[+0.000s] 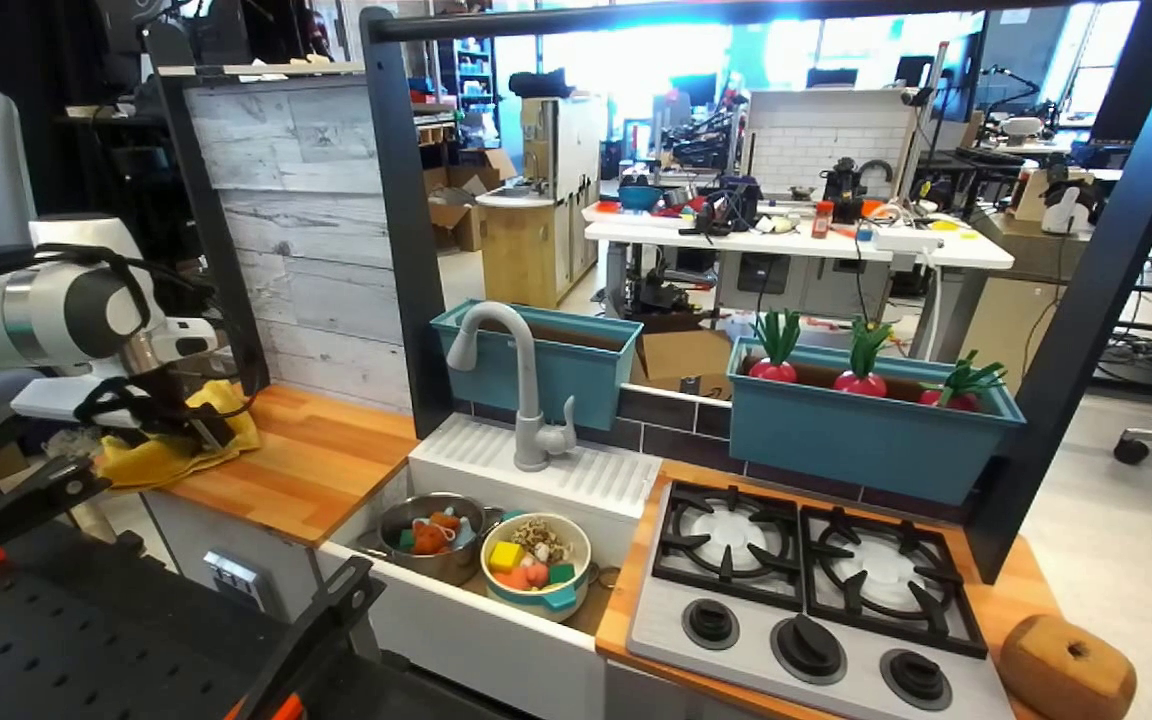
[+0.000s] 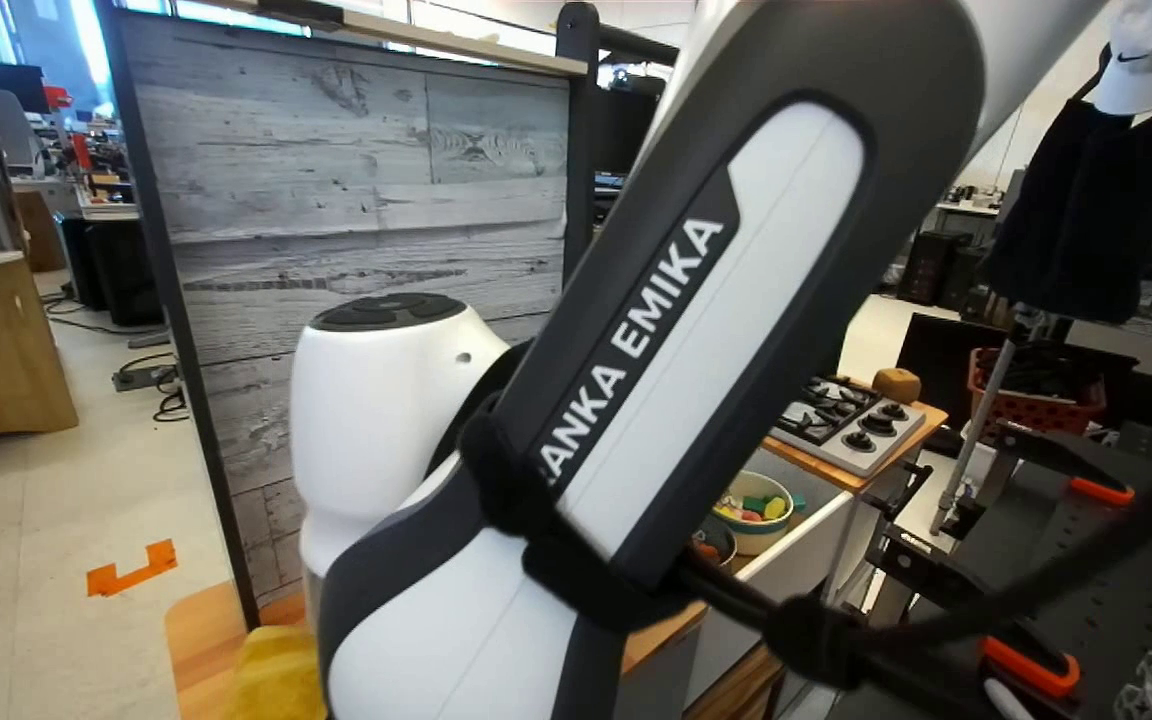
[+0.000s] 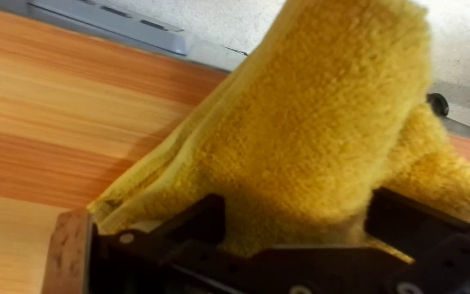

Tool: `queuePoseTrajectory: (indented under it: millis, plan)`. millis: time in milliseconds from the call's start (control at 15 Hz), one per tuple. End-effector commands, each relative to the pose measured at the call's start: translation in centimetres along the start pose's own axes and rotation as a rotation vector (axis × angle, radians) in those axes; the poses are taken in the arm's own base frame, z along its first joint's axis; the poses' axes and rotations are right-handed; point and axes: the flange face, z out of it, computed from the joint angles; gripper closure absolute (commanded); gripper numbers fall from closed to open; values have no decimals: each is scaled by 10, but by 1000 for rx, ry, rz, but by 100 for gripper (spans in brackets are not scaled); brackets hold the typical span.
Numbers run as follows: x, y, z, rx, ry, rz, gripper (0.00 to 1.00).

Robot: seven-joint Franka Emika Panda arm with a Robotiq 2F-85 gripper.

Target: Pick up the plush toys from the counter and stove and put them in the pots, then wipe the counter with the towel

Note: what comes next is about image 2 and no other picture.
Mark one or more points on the orange floor tape mark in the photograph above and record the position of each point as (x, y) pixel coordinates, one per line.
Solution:
(109, 580)

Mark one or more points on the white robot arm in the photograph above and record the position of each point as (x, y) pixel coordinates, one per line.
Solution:
(737, 266)

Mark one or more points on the teal pot cream inside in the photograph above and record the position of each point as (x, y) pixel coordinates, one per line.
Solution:
(757, 507)

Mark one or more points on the yellow towel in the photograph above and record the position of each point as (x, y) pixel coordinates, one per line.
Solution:
(276, 675)

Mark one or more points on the grey toy stove black grates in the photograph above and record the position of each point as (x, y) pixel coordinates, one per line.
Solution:
(858, 425)

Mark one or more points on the black hanging cover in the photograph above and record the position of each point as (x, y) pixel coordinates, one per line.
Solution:
(1090, 213)

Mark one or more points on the white sink basin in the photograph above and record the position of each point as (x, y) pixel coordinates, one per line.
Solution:
(790, 545)

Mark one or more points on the green plush toy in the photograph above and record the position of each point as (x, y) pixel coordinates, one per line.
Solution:
(772, 507)

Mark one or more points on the red mesh basket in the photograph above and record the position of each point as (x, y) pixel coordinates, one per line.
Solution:
(1036, 407)

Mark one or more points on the black perforated board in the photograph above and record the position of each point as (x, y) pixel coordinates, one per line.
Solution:
(1099, 560)

